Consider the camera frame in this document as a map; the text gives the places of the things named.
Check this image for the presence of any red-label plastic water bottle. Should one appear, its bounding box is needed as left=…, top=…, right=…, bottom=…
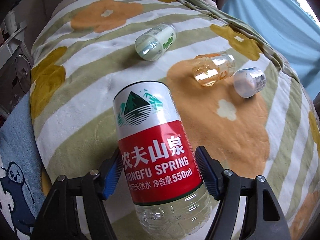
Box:
left=113, top=81, right=212, bottom=239

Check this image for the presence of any amber clear plastic cup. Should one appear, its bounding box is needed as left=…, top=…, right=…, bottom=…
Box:
left=191, top=52, right=235, bottom=87

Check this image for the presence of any blue white cartoon rug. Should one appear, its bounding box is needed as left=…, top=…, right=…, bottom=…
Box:
left=1, top=94, right=45, bottom=239

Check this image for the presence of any floral striped blanket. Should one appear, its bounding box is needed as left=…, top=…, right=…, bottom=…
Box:
left=30, top=0, right=319, bottom=239

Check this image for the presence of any small white yogurt bottle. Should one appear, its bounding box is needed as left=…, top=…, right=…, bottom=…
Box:
left=233, top=67, right=266, bottom=98

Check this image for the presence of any white bedside shelf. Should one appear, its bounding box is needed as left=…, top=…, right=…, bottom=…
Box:
left=1, top=10, right=32, bottom=68

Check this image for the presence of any light blue hanging cloth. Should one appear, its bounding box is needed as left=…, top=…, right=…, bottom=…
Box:
left=222, top=0, right=319, bottom=99

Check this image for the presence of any green-tinted clear bottle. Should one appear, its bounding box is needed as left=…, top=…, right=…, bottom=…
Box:
left=135, top=23, right=177, bottom=61

